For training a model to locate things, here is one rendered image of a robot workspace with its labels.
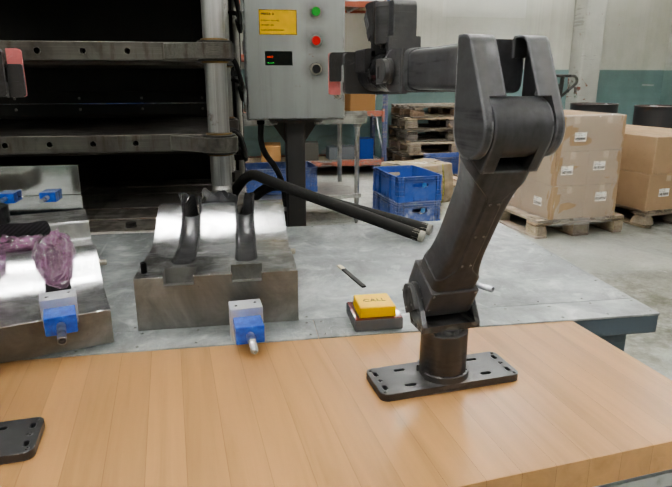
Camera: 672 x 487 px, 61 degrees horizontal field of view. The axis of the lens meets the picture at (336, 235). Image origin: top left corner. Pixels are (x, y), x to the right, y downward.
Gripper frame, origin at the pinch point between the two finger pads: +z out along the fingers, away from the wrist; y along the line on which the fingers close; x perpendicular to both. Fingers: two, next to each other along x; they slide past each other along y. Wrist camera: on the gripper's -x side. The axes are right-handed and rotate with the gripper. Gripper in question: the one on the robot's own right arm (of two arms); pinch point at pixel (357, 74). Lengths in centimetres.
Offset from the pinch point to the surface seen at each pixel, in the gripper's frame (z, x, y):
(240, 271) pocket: -8.5, 32.4, 23.5
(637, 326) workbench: -28, 43, -43
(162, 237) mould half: 11.6, 30.6, 36.2
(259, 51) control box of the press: 72, -8, 6
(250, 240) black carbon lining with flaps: 8.1, 31.6, 19.5
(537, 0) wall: 616, -108, -458
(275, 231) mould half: 9.3, 30.5, 14.2
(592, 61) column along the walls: 580, -28, -528
